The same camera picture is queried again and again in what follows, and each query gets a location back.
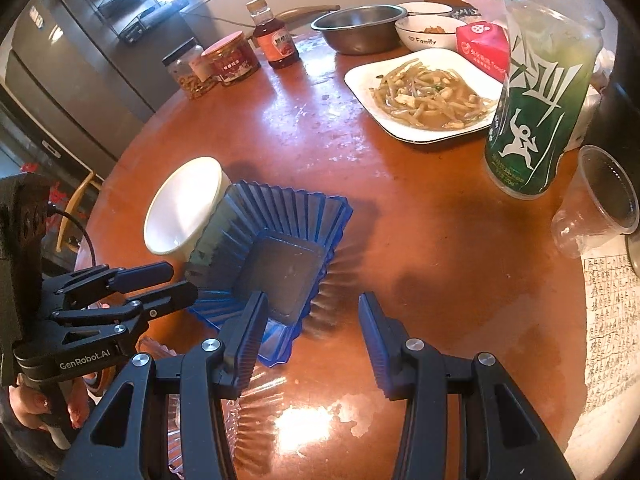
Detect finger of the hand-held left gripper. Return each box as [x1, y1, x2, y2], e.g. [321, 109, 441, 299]
[42, 261, 175, 301]
[50, 281, 199, 341]

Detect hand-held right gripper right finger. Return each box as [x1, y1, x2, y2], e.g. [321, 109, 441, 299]
[358, 291, 576, 480]

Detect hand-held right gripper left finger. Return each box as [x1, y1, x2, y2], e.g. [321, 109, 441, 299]
[57, 290, 271, 480]

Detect cream bowl with handle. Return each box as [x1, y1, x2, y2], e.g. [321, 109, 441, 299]
[143, 156, 232, 263]

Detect blue ribbed plastic dish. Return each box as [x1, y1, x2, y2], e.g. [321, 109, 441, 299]
[186, 180, 354, 368]

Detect person's left hand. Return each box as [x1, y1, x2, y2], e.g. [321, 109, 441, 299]
[9, 367, 93, 433]

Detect curved back wooden chair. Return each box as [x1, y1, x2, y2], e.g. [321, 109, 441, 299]
[55, 170, 106, 253]
[274, 5, 342, 26]

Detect glass door cabinet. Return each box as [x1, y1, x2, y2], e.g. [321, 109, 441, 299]
[0, 110, 101, 281]

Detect black lid snack jar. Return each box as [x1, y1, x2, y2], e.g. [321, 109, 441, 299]
[161, 37, 218, 100]

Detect grey refrigerator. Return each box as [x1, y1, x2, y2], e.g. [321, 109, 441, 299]
[0, 0, 201, 176]

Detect red lid jar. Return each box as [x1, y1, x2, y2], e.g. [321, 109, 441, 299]
[201, 31, 261, 87]

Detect handwritten paper sheet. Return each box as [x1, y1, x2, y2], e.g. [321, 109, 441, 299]
[581, 240, 640, 413]

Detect stir-fried bean sprouts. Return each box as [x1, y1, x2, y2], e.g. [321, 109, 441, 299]
[370, 58, 498, 131]

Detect brown sauce bottle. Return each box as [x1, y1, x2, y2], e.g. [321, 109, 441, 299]
[246, 0, 301, 70]

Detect white square plate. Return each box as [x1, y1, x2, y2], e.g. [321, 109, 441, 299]
[344, 49, 506, 143]

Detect clear plastic cup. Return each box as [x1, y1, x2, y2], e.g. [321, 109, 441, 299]
[551, 145, 640, 260]

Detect green label clear bottle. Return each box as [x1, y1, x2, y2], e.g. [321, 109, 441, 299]
[484, 0, 606, 201]

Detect white printed bowl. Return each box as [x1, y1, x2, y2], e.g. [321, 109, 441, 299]
[394, 14, 463, 53]

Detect red tissue pack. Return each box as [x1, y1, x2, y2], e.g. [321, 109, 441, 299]
[455, 21, 512, 83]

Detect stainless steel basin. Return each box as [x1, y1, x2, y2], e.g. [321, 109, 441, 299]
[310, 4, 408, 56]

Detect plain white bowl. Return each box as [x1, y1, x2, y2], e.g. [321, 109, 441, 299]
[397, 1, 454, 17]

